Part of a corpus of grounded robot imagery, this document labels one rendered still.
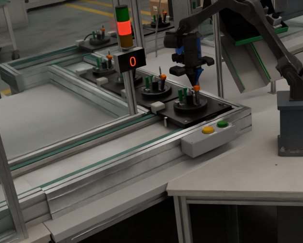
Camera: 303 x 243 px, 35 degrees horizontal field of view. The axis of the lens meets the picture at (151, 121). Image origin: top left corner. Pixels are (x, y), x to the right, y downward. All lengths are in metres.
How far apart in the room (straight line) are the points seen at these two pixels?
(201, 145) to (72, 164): 0.48
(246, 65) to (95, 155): 0.77
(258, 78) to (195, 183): 0.64
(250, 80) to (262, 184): 0.59
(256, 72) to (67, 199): 1.00
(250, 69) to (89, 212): 0.96
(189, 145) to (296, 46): 1.54
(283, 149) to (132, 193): 0.57
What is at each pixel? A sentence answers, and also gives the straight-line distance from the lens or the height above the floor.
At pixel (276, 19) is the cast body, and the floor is 1.25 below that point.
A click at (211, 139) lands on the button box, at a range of 1.77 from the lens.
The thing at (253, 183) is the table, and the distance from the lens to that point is 1.66.
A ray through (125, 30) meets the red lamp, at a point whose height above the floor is 1.33.
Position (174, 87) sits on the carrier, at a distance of 2.24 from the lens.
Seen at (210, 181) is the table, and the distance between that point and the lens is 1.68.
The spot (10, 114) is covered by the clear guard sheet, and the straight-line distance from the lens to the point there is 1.80.
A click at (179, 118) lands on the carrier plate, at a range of 1.90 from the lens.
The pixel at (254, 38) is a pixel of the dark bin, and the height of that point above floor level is 1.20.
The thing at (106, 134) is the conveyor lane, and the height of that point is 0.94.
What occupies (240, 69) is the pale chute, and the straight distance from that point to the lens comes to 2.10.
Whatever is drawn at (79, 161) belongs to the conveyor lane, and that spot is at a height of 0.92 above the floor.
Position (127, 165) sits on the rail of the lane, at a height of 0.94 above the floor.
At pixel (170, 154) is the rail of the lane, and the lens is 1.77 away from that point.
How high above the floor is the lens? 1.75
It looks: 24 degrees down
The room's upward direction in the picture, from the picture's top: 8 degrees counter-clockwise
